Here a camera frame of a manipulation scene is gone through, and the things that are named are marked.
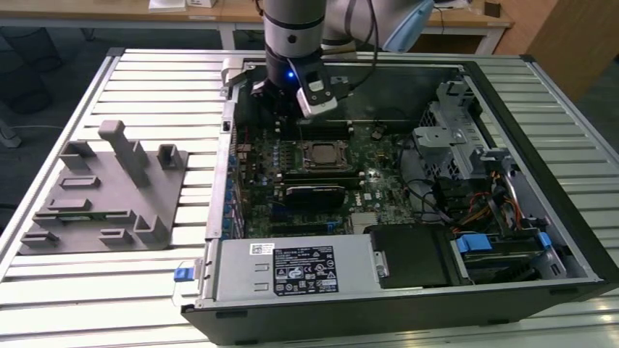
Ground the metal socket cover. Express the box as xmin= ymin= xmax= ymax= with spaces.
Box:
xmin=301 ymin=140 xmax=349 ymax=171

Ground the silver CPU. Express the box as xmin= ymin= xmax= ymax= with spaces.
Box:
xmin=311 ymin=144 xmax=343 ymax=165

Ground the CPU socket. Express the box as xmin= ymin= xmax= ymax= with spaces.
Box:
xmin=297 ymin=138 xmax=355 ymax=173

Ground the black RAM slot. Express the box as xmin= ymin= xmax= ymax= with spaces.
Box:
xmin=275 ymin=128 xmax=353 ymax=134
xmin=275 ymin=120 xmax=353 ymax=126
xmin=275 ymin=124 xmax=353 ymax=131
xmin=275 ymin=131 xmax=353 ymax=138

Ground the green RAM stick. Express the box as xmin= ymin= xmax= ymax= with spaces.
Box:
xmin=281 ymin=172 xmax=367 ymax=189

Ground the green motherboard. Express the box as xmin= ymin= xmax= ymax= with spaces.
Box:
xmin=231 ymin=119 xmax=421 ymax=242

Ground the black graphics card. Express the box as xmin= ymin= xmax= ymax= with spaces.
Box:
xmin=283 ymin=185 xmax=347 ymax=212

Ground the light wooden desk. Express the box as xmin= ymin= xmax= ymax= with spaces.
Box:
xmin=0 ymin=0 xmax=516 ymax=55

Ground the silver drive cage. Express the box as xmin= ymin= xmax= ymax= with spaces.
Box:
xmin=409 ymin=81 xmax=516 ymax=182

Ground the silver heat sink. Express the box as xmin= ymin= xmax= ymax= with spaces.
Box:
xmin=349 ymin=212 xmax=381 ymax=235

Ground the grey parts rack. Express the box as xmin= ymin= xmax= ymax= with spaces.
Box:
xmin=18 ymin=119 xmax=191 ymax=257

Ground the black waste bin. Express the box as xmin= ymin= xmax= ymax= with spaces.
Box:
xmin=0 ymin=27 xmax=64 ymax=115

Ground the silver power supply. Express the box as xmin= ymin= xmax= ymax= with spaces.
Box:
xmin=212 ymin=233 xmax=391 ymax=304

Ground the black plastic shroud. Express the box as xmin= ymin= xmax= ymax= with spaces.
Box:
xmin=361 ymin=223 xmax=460 ymax=290

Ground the grey furniture leg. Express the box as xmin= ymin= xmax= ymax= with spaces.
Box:
xmin=0 ymin=119 xmax=22 ymax=148

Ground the wooden cabinet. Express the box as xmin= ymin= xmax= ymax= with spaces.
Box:
xmin=492 ymin=0 xmax=619 ymax=106

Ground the blue disk carrier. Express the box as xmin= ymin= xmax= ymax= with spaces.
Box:
xmin=453 ymin=233 xmax=552 ymax=286

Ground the black PC case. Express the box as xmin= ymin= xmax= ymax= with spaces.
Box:
xmin=177 ymin=54 xmax=619 ymax=347

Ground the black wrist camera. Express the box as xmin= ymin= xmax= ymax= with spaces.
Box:
xmin=248 ymin=80 xmax=271 ymax=99

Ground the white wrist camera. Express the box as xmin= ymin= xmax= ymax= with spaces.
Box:
xmin=293 ymin=80 xmax=339 ymax=119

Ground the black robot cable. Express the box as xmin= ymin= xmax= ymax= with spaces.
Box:
xmin=337 ymin=0 xmax=383 ymax=101

